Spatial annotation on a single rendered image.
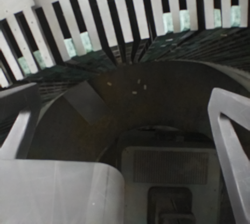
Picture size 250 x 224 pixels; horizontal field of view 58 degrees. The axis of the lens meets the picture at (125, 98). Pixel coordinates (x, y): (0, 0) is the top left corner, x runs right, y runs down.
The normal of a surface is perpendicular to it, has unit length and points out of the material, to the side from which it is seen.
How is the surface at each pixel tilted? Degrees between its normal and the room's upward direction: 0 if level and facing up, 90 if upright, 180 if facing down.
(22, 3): 0
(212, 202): 0
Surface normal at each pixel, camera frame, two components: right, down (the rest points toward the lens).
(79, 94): 0.23, 0.41
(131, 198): -0.01, 0.08
